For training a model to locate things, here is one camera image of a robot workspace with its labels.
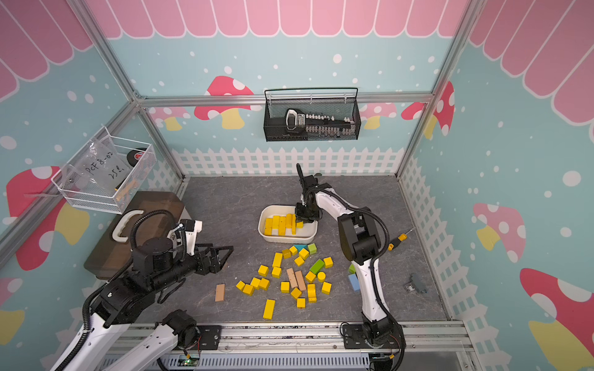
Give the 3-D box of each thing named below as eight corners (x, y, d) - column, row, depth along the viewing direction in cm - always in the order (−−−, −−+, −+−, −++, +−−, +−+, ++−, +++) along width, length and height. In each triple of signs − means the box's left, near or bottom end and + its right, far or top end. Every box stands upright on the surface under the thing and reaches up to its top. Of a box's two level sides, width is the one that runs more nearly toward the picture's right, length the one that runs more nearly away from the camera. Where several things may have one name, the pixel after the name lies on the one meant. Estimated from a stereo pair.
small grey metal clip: (405, 293, 86) (407, 291, 84) (401, 276, 90) (403, 273, 88) (425, 293, 86) (427, 291, 84) (419, 276, 90) (422, 274, 88)
